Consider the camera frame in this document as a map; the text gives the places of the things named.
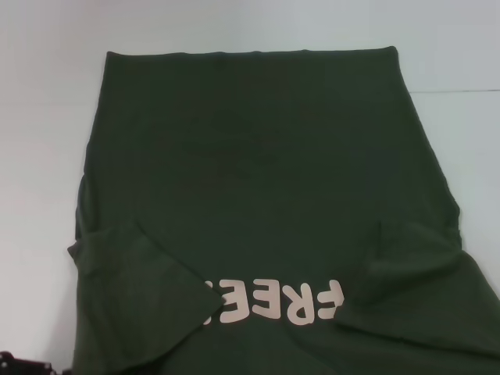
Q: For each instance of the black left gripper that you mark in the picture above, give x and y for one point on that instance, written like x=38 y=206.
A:
x=23 y=365

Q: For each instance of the dark green printed t-shirt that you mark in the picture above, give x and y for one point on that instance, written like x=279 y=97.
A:
x=273 y=176

